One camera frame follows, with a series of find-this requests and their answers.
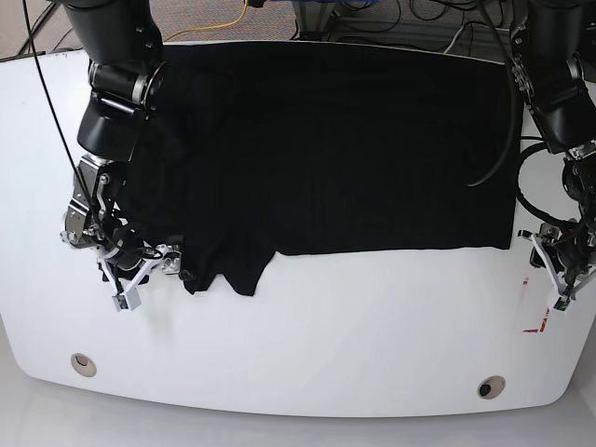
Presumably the red tape rectangle marking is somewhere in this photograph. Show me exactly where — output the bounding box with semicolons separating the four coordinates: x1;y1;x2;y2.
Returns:
517;274;554;333

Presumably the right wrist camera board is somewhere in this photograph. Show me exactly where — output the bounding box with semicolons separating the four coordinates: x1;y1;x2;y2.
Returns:
113;293;130;311

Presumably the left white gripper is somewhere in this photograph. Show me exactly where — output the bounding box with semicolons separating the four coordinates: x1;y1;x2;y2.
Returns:
517;223;595;310

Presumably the table cable grommet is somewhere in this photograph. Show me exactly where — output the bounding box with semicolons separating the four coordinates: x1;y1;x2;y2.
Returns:
71;353;97;378
477;375;506;400

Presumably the left table cable grommet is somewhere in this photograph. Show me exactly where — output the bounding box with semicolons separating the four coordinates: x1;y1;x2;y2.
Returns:
71;353;97;378

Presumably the white cable on floor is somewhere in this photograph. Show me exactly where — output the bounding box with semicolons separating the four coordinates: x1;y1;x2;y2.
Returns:
441;22;471;56

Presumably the black t-shirt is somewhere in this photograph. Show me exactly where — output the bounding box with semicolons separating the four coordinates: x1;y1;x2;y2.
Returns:
97;40;525;297

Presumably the yellow cable on floor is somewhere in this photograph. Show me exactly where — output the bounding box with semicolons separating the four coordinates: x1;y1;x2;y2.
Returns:
168;0;247;43

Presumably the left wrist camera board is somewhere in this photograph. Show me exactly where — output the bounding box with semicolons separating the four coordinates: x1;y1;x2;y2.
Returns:
553;295;572;312

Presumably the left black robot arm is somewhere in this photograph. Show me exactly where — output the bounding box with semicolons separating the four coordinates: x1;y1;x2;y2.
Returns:
496;1;595;312

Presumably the right table cable grommet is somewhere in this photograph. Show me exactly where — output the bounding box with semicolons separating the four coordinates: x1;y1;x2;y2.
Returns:
477;375;506;400

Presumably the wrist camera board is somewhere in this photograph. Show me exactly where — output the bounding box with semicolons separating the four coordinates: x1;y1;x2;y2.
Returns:
113;293;130;311
553;295;572;312

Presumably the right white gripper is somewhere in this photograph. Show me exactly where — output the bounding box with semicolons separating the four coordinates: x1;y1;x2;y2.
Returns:
97;244;196;310

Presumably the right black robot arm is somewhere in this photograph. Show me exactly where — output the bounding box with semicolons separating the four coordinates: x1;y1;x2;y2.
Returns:
61;1;193;310

